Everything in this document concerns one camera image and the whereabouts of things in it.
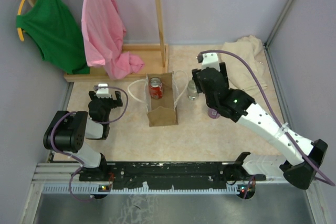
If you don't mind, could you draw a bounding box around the pink t-shirt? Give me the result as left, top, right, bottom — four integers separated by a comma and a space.
81, 0, 133, 79

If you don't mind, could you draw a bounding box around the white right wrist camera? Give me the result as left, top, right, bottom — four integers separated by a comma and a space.
197, 52, 220, 72

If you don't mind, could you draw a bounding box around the green tank top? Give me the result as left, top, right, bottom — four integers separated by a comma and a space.
16, 0, 90, 74

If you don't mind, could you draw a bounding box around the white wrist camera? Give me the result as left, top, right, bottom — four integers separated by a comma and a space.
197, 52, 220, 72
94, 83, 112, 99

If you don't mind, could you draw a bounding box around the canvas bag with rope handles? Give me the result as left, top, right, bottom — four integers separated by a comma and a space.
127, 70, 189, 127

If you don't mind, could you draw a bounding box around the green-capped Chang soda bottle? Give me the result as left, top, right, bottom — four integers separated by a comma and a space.
187, 79, 198, 101

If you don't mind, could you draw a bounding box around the wooden clothes rack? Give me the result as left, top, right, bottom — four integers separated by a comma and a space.
27, 0, 169, 82

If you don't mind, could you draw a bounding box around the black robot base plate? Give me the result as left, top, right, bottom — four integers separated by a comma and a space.
78, 161, 267, 190

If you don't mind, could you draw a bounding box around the beige folded cloth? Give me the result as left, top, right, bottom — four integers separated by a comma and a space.
220, 35, 267, 97

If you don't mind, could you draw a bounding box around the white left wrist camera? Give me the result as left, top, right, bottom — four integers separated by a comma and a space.
94, 83, 112, 99

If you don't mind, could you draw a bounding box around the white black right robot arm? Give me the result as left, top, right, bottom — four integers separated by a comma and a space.
192, 63, 328, 190

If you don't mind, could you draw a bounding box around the aluminium frame rail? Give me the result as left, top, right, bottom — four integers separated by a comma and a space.
31, 162, 318, 196

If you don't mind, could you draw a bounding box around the red Coke can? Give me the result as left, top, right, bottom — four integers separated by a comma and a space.
149, 77, 163, 99

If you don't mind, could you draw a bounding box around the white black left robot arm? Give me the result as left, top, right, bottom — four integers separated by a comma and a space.
43, 71, 189, 182

